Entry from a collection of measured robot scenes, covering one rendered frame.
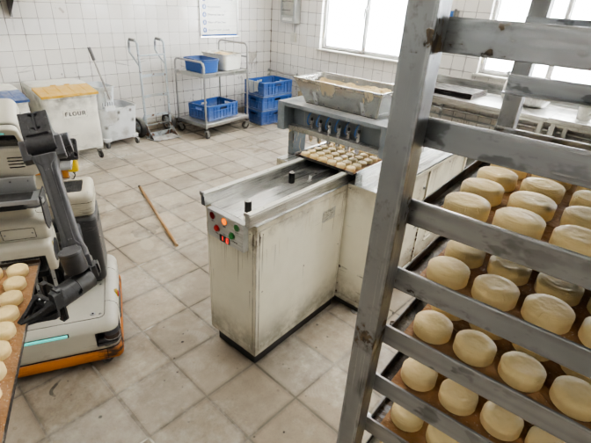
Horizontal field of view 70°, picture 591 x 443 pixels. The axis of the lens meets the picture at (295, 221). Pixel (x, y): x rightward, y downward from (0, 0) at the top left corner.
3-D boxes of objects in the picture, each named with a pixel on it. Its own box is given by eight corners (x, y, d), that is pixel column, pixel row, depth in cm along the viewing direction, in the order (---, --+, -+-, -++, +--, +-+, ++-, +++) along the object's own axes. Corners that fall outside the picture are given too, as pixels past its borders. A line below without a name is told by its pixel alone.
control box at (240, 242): (213, 231, 199) (212, 205, 193) (249, 250, 186) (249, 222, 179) (207, 234, 197) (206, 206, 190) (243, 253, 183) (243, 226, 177)
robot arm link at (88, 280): (102, 285, 116) (88, 282, 118) (94, 264, 113) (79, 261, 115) (82, 300, 110) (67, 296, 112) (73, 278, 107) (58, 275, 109)
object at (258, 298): (293, 282, 283) (301, 156, 241) (334, 306, 264) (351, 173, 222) (211, 337, 235) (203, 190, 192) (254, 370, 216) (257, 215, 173)
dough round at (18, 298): (4, 295, 106) (3, 289, 105) (26, 294, 107) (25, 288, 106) (-4, 309, 102) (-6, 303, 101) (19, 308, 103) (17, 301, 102)
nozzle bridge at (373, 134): (310, 146, 276) (313, 92, 260) (410, 177, 236) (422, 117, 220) (275, 157, 253) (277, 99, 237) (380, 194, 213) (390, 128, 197)
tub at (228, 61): (219, 64, 583) (219, 49, 574) (244, 68, 562) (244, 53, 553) (200, 67, 557) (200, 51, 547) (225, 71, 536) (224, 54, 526)
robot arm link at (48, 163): (62, 137, 126) (21, 146, 122) (58, 130, 121) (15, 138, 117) (105, 273, 123) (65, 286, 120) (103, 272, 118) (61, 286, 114)
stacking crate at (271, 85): (273, 88, 655) (273, 75, 645) (292, 93, 633) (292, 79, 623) (244, 93, 614) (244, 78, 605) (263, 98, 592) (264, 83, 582)
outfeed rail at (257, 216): (441, 135, 314) (442, 127, 310) (444, 136, 312) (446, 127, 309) (244, 227, 176) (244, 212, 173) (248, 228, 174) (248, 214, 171)
